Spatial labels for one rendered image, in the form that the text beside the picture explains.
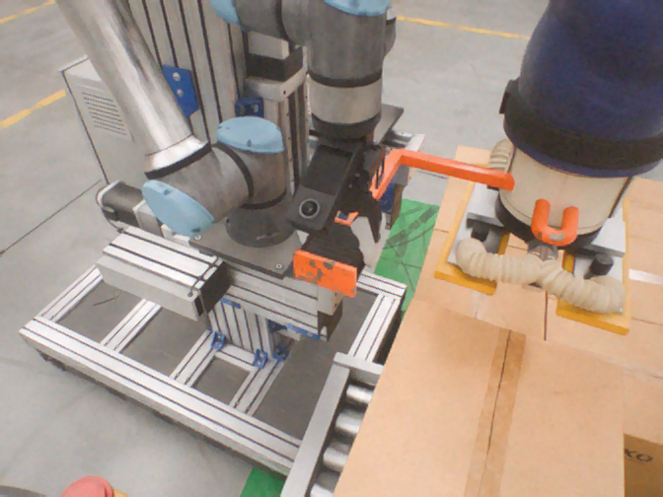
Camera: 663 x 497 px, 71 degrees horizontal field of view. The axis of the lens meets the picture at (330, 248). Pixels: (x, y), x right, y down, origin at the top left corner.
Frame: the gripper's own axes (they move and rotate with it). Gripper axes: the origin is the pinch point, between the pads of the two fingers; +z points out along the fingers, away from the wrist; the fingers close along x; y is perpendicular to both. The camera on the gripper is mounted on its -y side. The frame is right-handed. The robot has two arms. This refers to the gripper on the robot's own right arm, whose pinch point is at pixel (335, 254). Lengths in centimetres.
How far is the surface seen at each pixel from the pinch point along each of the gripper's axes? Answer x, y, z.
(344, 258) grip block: -2.3, -2.5, -2.7
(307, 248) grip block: 2.8, -2.7, -2.7
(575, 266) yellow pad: -32.2, 22.5, 10.3
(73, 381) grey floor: 117, 6, 125
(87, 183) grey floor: 209, 108, 124
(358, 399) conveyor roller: 1, 18, 71
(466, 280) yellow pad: -16.8, 13.2, 11.0
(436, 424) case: -19.0, -1.6, 30.4
